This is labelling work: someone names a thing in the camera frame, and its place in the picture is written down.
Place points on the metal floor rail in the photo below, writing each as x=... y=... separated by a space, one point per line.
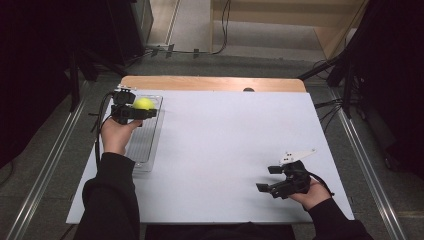
x=370 y=166
x=43 y=173

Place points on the clear plastic tray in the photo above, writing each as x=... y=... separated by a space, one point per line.
x=145 y=143

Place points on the wooden table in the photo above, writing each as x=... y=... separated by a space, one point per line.
x=200 y=83

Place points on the person's right hand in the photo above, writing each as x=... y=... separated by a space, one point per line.
x=313 y=196

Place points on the person's left hand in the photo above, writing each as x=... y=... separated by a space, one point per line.
x=115 y=138

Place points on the yellow tennis ball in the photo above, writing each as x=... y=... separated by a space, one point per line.
x=144 y=103

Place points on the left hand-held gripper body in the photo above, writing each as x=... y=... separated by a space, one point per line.
x=123 y=111

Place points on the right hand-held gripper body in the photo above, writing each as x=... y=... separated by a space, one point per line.
x=295 y=181

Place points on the dark round table grommet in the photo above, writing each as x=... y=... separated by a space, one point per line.
x=248 y=89

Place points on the black curtain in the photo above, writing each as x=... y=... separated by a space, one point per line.
x=40 y=50
x=396 y=83

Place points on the light wooden furniture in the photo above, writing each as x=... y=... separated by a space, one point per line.
x=333 y=13

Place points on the black stand legs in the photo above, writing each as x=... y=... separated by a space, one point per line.
x=75 y=80
x=336 y=71

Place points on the person's dark clothing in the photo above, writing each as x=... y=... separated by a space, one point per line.
x=220 y=232

